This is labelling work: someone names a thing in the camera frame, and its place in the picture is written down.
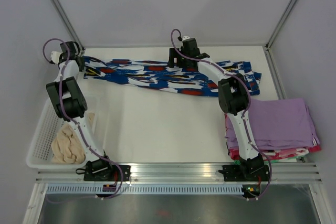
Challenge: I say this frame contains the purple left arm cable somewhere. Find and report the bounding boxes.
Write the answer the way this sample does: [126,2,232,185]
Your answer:
[43,38,124,204]

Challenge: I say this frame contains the white slotted cable duct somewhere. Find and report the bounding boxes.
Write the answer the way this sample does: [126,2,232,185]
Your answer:
[47,184,260,196]

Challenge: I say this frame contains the aluminium frame post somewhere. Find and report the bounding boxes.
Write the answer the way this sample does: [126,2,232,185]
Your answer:
[50,0,85,50]
[265,0,299,51]

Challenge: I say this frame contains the cream crumpled garment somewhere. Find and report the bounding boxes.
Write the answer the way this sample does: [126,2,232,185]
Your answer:
[51,122,87,165]

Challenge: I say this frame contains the blue patterned trousers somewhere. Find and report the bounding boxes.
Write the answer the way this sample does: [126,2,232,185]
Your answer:
[82,55,263,98]

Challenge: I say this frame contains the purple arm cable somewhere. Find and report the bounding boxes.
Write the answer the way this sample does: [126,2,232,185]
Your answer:
[43,38,124,204]
[171,28,272,201]

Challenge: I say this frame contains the white perforated plastic basket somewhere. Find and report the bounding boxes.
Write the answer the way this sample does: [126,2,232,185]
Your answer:
[26,95,102,171]

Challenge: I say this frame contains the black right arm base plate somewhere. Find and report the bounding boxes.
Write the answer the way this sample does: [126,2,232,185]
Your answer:
[218,165,270,182]

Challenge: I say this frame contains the right aluminium frame post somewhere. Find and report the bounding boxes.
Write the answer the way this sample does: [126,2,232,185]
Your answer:
[265,0,299,51]

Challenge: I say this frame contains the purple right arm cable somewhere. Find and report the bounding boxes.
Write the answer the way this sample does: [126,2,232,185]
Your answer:
[171,28,272,201]

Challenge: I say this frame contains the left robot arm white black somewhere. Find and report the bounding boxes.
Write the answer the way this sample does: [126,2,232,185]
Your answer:
[46,41,114,180]

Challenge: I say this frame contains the left aluminium frame post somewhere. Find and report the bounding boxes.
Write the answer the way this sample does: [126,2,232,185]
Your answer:
[50,0,85,50]

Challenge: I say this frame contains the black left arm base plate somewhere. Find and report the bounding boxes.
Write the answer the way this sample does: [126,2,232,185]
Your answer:
[83,159,131,182]

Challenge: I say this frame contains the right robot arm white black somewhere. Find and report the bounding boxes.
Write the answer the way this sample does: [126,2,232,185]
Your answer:
[169,29,264,180]

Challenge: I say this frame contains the aluminium mounting rail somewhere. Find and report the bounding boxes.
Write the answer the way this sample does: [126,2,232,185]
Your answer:
[35,162,322,184]

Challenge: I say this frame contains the pink patterned folded trousers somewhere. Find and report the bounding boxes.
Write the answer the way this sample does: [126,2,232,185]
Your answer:
[225,117,322,162]

